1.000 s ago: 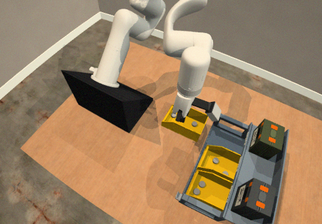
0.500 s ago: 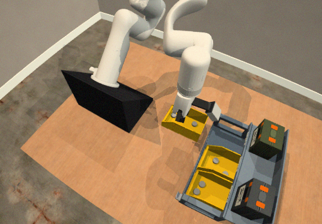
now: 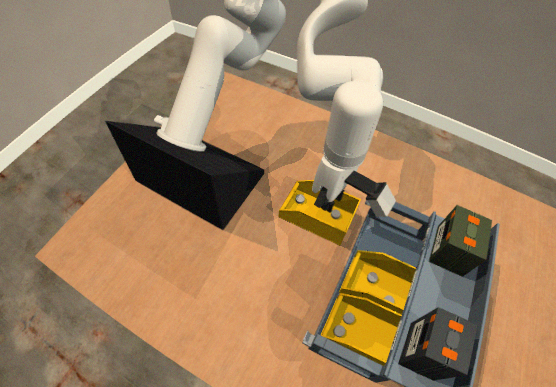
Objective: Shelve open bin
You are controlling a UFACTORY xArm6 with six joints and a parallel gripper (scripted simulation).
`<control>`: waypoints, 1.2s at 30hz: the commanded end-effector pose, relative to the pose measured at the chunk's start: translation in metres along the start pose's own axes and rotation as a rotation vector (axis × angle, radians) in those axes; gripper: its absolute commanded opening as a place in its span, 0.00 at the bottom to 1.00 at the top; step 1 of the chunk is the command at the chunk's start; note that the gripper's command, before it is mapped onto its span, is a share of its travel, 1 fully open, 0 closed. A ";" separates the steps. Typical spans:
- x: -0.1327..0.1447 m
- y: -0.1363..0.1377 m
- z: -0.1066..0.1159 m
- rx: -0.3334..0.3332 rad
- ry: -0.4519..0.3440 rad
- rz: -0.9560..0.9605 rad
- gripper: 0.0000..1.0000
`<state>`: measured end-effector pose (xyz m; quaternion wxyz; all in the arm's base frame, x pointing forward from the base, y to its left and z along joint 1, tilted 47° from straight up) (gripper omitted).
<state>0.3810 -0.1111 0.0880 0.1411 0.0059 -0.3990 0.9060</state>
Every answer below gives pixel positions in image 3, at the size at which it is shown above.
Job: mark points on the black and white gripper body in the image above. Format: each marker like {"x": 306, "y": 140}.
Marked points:
{"x": 331, "y": 177}

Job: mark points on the dark grey case with orange latches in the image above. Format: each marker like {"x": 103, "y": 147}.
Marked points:
{"x": 439, "y": 345}

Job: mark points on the dark green case with orange latches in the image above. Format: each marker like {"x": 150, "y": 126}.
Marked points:
{"x": 461, "y": 242}

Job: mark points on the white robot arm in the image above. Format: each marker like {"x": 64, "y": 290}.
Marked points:
{"x": 356, "y": 107}

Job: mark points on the grey shelf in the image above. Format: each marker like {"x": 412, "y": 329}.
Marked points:
{"x": 432, "y": 286}

